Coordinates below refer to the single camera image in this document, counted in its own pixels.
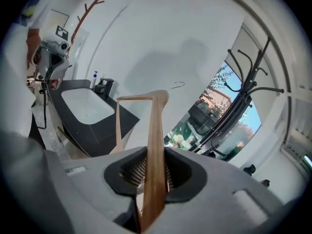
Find white framed wall board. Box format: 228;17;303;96
50;8;70;32

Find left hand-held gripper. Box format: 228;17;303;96
36;25;71;82

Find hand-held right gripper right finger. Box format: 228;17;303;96
156;147;302;234

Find black cable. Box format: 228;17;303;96
36;80;48;130

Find white sink basin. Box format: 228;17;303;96
60;88;115;125

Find white slatted blind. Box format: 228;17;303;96
280;77;312;171

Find black faucet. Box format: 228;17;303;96
94;78;115;101

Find white soap dispenser bottle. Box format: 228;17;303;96
89;70;99;90

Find person's left forearm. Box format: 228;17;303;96
25;29;42;65

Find brown branch-shaped coat rack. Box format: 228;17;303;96
69;0;109;51

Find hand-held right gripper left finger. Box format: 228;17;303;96
43;146;150;234

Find person's white shirt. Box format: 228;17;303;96
0;20;48;146

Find black vanity cabinet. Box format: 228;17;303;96
48;78;141;158

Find black metal coat rack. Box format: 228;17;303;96
192;35;285;160

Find window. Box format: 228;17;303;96
164;59;263;161

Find wooden clothes hanger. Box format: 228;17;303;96
114;81;186;234

